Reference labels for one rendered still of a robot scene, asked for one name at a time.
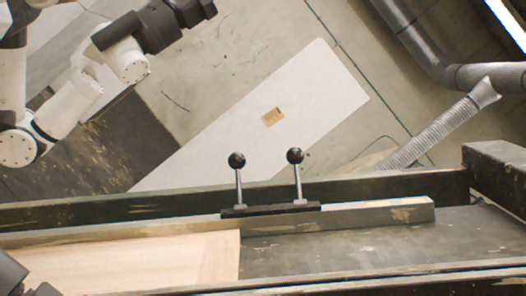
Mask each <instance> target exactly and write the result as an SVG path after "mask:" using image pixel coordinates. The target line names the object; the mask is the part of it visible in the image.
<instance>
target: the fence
mask: <svg viewBox="0 0 526 296"><path fill-rule="evenodd" d="M413 198H424V199H426V201H413V202H401V201H400V200H402V199H413ZM375 201H389V202H391V203H392V204H382V205H371V206H367V205H366V204H365V202H373V201H356V202H345V203H336V204H325V205H321V211H313V212H303V213H292V214H282V215H263V216H253V217H242V218H233V219H221V218H220V214H215V215H196V216H186V217H176V218H165V219H155V220H143V221H135V222H125V223H114V224H95V225H85V226H74V227H63V228H57V229H44V230H34V231H23V232H13V233H2V234H0V247H1V248H2V250H4V251H6V249H17V248H27V247H47V246H57V245H68V244H77V243H88V242H98V241H108V240H119V239H129V238H148V237H156V236H159V235H169V234H189V233H198V232H209V231H219V230H229V229H240V237H241V238H242V237H253V236H262V235H273V234H292V233H302V232H312V231H322V230H333V229H352V228H362V227H372V226H382V225H393V224H412V223H422V222H432V221H435V207H434V201H433V200H432V199H430V198H429V197H407V198H396V199H386V200H375Z"/></svg>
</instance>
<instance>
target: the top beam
mask: <svg viewBox="0 0 526 296"><path fill-rule="evenodd" d="M462 163H465V164H466V165H469V170H471V183H472V184H471V185H470V187H471V188H472V189H473V190H474V191H476V192H478V193H481V194H482V195H483V196H485V197H487V198H488V199H491V201H493V202H495V203H496V204H497V205H498V206H502V207H503V208H505V209H506V210H508V211H509V212H510V213H512V214H513V215H516V216H517V217H519V218H520V219H522V220H524V221H526V149H525V148H522V147H519V146H516V145H512V144H510V143H509V142H507V141H503V140H497V141H476V142H465V144H463V145H462Z"/></svg>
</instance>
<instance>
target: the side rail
mask: <svg viewBox="0 0 526 296"><path fill-rule="evenodd" d="M468 170H469V168H466V167H464V166H463V165H461V164H452V165H442V166H431V167H421V168H411V169H391V170H381V171H370V172H360V173H340V174H330V175H320V176H309V178H300V179H301V187H302V199H306V200H307V201H319V202H320V204H321V205H325V204H336V203H345V202H356V201H375V200H386V199H396V198H407V197H429V198H430V199H432V200H433V201H434V207H435V208H444V207H454V206H471V196H470V185H469V183H468ZM241 187H242V203H243V204H246V205H247V206H260V205H270V204H280V203H291V202H293V201H294V200H297V193H296V185H295V178H290V179H279V180H270V181H259V182H248V183H241ZM237 204H238V196H237V184H236V183H229V184H219V185H209V186H198V187H179V188H168V189H158V190H148V192H128V193H118V194H107V195H96V196H86V197H66V198H56V199H45V201H25V202H14V203H3V204H1V205H0V234H2V233H13V232H23V231H34V230H44V229H57V228H63V227H74V226H85V225H95V224H114V223H125V222H135V221H143V220H155V219H165V218H176V217H186V216H196V215H215V214H220V213H221V210H222V208H230V207H234V206H235V205H237Z"/></svg>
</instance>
